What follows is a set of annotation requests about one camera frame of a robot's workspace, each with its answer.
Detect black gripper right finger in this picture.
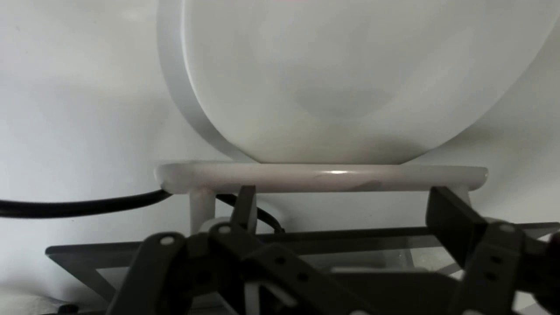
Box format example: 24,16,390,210
425,186,560,315

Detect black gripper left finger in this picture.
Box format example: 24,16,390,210
106,184,374,315

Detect oven door with white handle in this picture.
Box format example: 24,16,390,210
43,161,560,315

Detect white round plate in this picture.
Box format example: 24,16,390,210
155,0,560,167

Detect thin black power cable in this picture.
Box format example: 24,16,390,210
0,188,288,237

